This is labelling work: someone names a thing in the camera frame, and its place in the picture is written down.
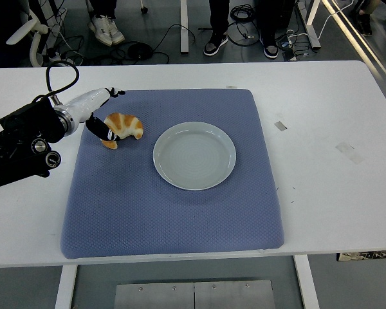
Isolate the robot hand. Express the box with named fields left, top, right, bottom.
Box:
left=64, top=86, right=126, bottom=142

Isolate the croissant bread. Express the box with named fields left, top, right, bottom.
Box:
left=102, top=112, right=145, bottom=150

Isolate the grey round plate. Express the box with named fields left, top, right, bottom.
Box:
left=152, top=121, right=237, bottom=192

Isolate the white power strip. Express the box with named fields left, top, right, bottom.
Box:
left=46, top=51, right=75, bottom=67

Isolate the person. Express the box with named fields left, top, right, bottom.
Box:
left=203, top=0, right=295, bottom=59
left=353, top=0, right=379, bottom=37
left=85, top=0, right=126, bottom=46

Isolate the white office chair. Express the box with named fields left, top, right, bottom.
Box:
left=5, top=0, right=68, bottom=68

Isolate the blue quilted mat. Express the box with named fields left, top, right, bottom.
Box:
left=60, top=88, right=285, bottom=260

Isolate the white table leg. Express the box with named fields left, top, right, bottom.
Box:
left=53, top=264, right=78, bottom=309
left=292, top=254, right=321, bottom=309

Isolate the black power adapter box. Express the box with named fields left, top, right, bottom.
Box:
left=275, top=33, right=299, bottom=62

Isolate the white desk leg with foot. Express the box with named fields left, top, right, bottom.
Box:
left=295, top=0, right=322, bottom=51

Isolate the clear tape piece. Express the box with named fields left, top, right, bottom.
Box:
left=335, top=142, right=364, bottom=165

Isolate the black coiled cable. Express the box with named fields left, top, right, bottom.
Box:
left=127, top=41, right=154, bottom=61

